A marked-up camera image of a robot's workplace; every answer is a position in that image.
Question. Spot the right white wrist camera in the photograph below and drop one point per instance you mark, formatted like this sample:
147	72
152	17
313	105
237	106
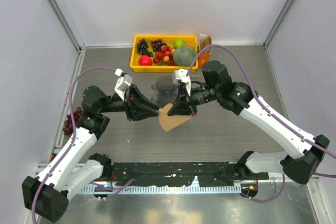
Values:
181	75

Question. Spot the green pear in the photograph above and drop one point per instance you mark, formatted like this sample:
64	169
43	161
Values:
178	42

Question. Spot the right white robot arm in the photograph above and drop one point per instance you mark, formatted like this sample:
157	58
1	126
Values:
303	152

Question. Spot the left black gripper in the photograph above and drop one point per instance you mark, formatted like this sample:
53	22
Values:
136	105

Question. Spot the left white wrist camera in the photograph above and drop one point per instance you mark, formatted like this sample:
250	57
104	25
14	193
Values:
123	83

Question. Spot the grey transparent coffee dripper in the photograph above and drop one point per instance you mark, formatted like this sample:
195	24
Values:
164	85

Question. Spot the red grape bunch on table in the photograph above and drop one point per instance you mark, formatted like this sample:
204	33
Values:
68	124

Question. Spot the dark blue grape bunch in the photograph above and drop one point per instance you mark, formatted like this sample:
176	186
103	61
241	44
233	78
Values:
143	48

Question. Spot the red apple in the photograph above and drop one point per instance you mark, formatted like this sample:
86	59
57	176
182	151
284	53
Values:
145	60

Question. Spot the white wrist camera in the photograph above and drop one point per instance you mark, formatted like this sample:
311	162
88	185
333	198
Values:
123	83
181	75

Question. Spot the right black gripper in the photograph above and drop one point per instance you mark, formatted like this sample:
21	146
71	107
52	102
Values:
184	104

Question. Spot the brown paper coffee filter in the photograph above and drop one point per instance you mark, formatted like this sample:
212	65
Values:
167	122

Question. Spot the red lychee cluster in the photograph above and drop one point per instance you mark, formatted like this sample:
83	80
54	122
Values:
164	55

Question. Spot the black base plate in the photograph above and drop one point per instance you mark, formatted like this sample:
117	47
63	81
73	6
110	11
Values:
178	174

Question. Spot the grey transparent glass server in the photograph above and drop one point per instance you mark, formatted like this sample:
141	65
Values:
161	100

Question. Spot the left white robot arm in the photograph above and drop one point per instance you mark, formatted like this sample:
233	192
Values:
49	193

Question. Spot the green netted melon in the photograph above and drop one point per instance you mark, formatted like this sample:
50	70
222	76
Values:
184	55

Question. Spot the orange filter box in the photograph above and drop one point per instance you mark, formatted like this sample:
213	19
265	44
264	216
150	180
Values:
203	58

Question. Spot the yellow plastic tray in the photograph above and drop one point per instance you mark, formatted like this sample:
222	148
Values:
169	39

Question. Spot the dark red grape bunch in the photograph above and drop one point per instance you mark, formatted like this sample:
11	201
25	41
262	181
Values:
157	44

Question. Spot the slotted cable duct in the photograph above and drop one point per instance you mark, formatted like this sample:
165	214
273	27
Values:
193	189

